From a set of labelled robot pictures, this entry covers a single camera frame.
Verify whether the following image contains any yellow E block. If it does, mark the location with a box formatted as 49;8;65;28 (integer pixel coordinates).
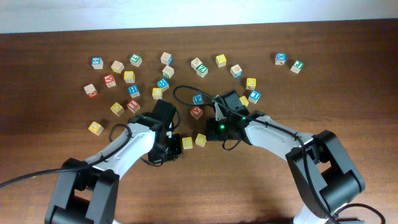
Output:
239;96;249;106

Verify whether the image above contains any blue top block far left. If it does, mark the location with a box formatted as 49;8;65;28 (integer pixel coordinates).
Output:
91;57;103;70

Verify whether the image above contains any wooden block blue D side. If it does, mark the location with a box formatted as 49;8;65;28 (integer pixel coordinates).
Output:
160;52;173;65

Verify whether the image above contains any blue X block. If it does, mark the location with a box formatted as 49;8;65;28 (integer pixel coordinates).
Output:
274;52;287;65

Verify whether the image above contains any yellow block bottom left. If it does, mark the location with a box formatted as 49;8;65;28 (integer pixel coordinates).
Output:
88;121;104;136

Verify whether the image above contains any blue H block centre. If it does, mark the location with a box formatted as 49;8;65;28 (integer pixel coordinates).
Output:
157;78;169;92

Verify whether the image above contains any red A block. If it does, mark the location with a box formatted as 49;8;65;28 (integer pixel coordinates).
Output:
103;75;116;88

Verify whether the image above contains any red I block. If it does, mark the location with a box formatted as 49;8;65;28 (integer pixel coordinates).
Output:
127;99;141;113

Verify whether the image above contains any yellow block right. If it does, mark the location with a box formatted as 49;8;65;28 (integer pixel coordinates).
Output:
246;78;256;90

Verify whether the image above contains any blue P block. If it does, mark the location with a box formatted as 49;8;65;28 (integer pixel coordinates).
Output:
193;94;204;105

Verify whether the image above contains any green Z block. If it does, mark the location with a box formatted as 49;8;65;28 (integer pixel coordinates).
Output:
196;63;208;78

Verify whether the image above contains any red V block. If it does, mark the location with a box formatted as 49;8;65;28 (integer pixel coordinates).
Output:
190;106;203;119

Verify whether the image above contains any wooden block blue D front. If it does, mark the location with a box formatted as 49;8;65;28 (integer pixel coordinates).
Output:
230;64;243;78

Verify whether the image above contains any green L block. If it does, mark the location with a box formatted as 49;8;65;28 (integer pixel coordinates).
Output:
129;54;142;67

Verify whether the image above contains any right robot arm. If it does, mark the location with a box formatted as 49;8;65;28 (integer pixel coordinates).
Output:
205;90;365;223

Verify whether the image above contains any blue I block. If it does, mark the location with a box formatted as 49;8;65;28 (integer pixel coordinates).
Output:
248;90;261;104

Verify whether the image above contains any green J block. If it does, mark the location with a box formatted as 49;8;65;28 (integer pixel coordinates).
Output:
290;60;305;74

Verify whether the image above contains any plain wooden block yellow side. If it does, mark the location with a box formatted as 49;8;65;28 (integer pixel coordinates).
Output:
111;60;124;73

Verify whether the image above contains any plain wooden block centre top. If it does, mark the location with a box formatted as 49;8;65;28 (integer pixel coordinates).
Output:
190;57;202;71

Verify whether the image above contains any yellow S block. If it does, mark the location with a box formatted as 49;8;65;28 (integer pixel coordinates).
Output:
195;133;206;147
182;137;193;150

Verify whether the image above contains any blue h block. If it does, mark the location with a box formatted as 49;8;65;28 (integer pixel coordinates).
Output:
127;85;140;98
157;78;169;92

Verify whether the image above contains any wooden block green side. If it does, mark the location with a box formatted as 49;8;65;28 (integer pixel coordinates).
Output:
162;65;175;79

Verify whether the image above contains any yellow block top centre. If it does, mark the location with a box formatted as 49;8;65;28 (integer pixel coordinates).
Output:
216;54;227;68

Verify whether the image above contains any blue H block left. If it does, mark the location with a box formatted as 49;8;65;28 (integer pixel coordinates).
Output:
127;85;140;98

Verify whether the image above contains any yellow block upper left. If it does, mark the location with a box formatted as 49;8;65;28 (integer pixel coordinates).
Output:
124;71;136;83

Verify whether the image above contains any wooden block red side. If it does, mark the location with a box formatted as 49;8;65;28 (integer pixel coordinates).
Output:
84;84;98;98

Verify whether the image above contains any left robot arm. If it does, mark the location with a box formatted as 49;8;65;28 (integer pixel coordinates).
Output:
44;100;182;224

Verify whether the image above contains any yellow block lower left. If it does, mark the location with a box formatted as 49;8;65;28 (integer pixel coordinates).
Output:
110;102;125;116

